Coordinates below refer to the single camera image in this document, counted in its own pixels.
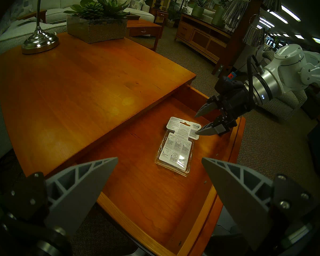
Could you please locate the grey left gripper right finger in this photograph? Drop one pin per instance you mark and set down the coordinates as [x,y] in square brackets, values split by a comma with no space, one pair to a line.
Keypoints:
[242,196]

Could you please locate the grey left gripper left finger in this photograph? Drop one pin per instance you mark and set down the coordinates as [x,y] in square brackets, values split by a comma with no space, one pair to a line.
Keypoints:
[77,188]

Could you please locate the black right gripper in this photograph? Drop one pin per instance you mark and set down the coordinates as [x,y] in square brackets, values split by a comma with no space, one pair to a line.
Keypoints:
[236,103]

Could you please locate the clear plastic blister pack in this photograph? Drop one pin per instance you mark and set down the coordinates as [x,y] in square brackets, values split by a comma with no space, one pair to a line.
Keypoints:
[176,148]

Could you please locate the wooden end table drawer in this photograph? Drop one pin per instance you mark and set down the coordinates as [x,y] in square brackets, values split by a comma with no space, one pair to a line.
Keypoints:
[138,199]

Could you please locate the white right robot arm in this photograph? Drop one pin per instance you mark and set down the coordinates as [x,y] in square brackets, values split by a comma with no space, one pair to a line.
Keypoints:
[290,63]

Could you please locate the wooden sideboard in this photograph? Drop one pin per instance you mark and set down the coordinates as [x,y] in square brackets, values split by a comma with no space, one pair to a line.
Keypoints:
[200,36]

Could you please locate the striped fabric swatch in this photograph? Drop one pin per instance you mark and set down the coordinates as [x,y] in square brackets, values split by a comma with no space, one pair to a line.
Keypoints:
[253,35]
[271,0]
[234,12]

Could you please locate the orange wooden end table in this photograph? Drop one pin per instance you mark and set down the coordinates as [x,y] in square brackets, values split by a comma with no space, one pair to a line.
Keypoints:
[82,92]

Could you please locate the green vase with plant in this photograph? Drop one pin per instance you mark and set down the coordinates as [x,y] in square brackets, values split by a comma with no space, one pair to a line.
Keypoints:
[219,15]

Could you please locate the potted green plant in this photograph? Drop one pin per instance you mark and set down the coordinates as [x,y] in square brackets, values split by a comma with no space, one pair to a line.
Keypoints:
[198,10]

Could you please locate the wooden coffee table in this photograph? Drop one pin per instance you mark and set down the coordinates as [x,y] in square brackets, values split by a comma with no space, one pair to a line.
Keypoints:
[144,28]

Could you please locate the small wooden side table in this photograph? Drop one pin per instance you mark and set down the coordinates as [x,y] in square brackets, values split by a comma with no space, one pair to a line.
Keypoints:
[33,15]
[160,16]

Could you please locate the fluorescent ceiling light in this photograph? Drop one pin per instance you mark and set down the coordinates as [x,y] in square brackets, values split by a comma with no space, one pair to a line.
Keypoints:
[290,12]
[319,41]
[277,16]

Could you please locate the grey patterned throw pillow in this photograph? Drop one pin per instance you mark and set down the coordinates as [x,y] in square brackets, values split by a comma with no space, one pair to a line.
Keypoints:
[138,1]

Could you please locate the succulent planter box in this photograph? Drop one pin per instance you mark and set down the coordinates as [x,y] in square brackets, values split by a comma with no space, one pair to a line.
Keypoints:
[96,28]

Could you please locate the white shade chrome table lamp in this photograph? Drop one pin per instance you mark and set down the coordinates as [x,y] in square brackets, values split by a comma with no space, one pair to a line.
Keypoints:
[40,40]

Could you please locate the cream sectional sofa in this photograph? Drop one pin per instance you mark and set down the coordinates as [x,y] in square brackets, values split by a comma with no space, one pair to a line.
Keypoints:
[61,4]

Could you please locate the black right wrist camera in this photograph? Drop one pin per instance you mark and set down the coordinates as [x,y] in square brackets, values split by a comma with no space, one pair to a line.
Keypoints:
[229,83]

